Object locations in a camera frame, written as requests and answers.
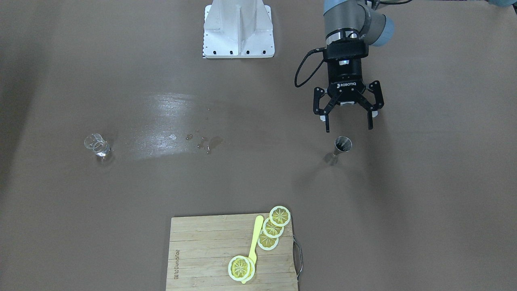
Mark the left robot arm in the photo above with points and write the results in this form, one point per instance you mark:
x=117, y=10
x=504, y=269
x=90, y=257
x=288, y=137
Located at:
x=351, y=27

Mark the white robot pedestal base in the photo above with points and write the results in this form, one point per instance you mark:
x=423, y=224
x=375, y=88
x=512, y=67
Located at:
x=238, y=29

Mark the lemon slice middle of row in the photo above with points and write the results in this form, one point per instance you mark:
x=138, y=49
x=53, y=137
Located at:
x=271, y=230

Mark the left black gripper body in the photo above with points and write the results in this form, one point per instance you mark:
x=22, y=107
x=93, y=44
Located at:
x=346, y=76

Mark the wooden cutting board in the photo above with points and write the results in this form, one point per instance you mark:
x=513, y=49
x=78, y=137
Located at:
x=200, y=249

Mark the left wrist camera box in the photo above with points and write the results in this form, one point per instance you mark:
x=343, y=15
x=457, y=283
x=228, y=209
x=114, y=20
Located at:
x=346, y=50

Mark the lemon slice on knife tip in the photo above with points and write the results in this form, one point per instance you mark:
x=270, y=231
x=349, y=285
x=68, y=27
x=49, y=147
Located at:
x=241, y=269

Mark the lemon slice end of row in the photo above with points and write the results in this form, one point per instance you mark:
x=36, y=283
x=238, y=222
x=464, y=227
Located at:
x=280, y=216

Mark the steel double jigger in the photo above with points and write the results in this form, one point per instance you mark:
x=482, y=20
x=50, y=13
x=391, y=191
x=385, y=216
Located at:
x=342, y=145

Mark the clear glass cup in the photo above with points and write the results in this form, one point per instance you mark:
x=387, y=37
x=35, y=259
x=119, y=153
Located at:
x=97, y=144

